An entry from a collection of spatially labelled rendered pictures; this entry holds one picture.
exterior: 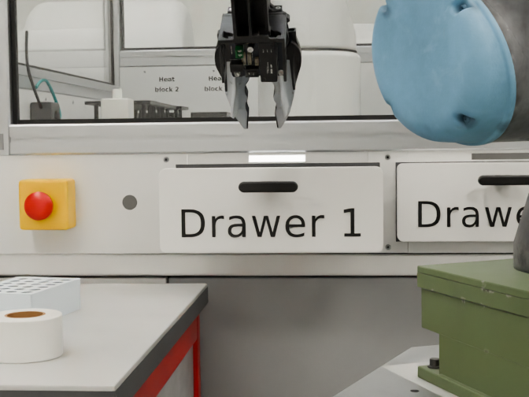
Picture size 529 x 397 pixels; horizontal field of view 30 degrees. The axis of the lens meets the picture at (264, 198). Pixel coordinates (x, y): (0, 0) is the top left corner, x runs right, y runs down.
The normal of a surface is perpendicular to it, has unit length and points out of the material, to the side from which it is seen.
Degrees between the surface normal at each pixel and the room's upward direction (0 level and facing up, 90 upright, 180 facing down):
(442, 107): 97
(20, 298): 90
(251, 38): 124
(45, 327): 90
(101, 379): 0
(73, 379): 0
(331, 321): 90
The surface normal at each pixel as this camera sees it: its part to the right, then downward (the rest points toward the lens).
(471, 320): -0.95, 0.04
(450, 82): -0.84, 0.18
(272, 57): -0.05, 0.61
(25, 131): -0.07, 0.07
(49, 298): 0.97, 0.00
